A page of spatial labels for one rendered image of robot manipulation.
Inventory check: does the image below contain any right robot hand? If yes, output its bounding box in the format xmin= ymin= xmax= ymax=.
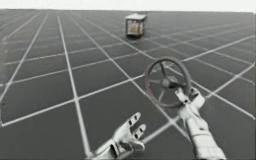
xmin=174 ymin=86 xmax=206 ymax=122

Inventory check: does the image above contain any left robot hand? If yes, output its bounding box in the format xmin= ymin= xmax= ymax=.
xmin=111 ymin=111 xmax=147 ymax=153

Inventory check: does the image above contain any dark steering wheel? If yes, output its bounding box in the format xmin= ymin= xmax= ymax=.
xmin=143 ymin=56 xmax=193 ymax=109

